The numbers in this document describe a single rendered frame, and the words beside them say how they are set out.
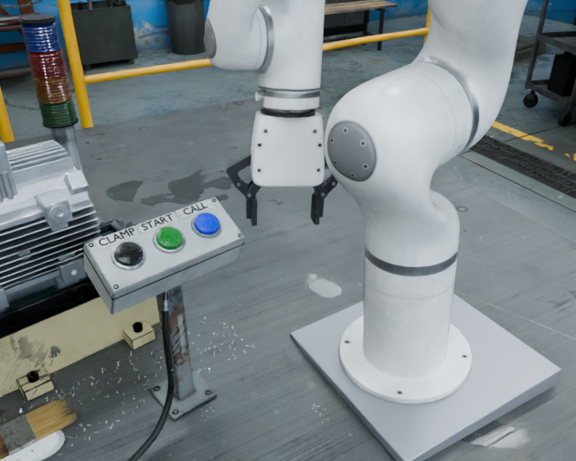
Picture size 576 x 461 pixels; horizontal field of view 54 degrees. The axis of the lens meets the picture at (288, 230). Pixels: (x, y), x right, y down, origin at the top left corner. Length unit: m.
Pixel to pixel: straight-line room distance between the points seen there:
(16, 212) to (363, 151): 0.44
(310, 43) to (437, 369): 0.47
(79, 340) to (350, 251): 0.52
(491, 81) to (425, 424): 0.43
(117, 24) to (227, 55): 4.81
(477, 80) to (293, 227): 0.62
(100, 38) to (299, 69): 4.80
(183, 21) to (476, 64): 5.23
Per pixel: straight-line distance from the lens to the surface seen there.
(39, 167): 0.79
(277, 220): 1.20
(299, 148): 0.77
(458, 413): 0.80
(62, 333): 0.88
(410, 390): 0.80
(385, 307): 0.74
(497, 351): 0.89
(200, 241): 0.66
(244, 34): 0.69
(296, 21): 0.73
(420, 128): 0.58
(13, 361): 0.88
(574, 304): 1.08
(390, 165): 0.57
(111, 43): 5.52
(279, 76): 0.74
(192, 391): 0.82
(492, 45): 0.62
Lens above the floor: 1.41
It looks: 31 degrees down
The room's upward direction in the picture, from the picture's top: straight up
